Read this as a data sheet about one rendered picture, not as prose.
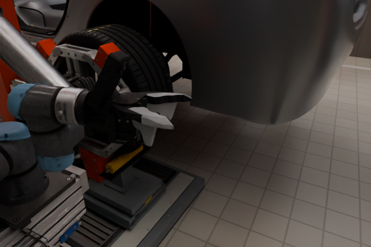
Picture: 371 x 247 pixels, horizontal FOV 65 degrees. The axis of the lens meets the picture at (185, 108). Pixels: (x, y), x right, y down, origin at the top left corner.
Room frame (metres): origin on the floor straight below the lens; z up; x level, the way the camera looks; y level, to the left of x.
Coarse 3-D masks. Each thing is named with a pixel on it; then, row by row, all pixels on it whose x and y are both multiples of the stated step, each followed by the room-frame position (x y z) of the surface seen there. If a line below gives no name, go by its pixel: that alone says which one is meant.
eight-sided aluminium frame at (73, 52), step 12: (60, 48) 1.29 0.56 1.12; (72, 48) 1.31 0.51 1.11; (84, 48) 1.28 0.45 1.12; (48, 60) 1.34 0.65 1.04; (60, 60) 1.36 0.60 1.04; (84, 60) 1.21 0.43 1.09; (96, 72) 1.18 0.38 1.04; (120, 84) 1.17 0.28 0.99; (84, 144) 1.27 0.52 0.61; (96, 144) 1.28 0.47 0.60; (108, 144) 1.26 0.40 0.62; (120, 144) 1.14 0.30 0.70; (108, 156) 1.18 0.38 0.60
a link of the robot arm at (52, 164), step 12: (36, 132) 0.50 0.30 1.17; (48, 132) 0.50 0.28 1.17; (60, 132) 0.52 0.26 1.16; (72, 132) 0.56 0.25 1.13; (36, 144) 0.50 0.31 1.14; (48, 144) 0.50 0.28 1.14; (60, 144) 0.51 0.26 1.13; (72, 144) 0.54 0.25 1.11; (36, 156) 0.50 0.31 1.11; (48, 156) 0.50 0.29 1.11; (60, 156) 0.51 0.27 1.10; (72, 156) 0.54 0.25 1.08; (48, 168) 0.50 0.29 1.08; (60, 168) 0.51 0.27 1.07
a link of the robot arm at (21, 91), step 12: (24, 84) 0.54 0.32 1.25; (36, 84) 0.54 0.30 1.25; (12, 96) 0.52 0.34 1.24; (24, 96) 0.51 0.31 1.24; (36, 96) 0.51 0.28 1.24; (48, 96) 0.50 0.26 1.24; (12, 108) 0.51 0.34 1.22; (24, 108) 0.50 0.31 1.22; (36, 108) 0.50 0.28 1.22; (48, 108) 0.49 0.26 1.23; (36, 120) 0.50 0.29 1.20; (48, 120) 0.50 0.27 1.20
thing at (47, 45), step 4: (44, 40) 1.40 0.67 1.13; (48, 40) 1.41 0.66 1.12; (52, 40) 1.43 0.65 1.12; (36, 44) 1.38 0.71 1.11; (40, 44) 1.36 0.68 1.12; (44, 44) 1.38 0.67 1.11; (48, 44) 1.39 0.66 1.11; (52, 44) 1.41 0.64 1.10; (36, 48) 1.38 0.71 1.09; (40, 48) 1.36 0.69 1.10; (44, 48) 1.36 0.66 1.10; (48, 48) 1.37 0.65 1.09; (52, 48) 1.39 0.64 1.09; (40, 52) 1.37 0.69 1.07; (44, 52) 1.35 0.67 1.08; (48, 52) 1.35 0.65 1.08; (44, 56) 1.35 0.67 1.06; (48, 56) 1.34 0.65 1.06
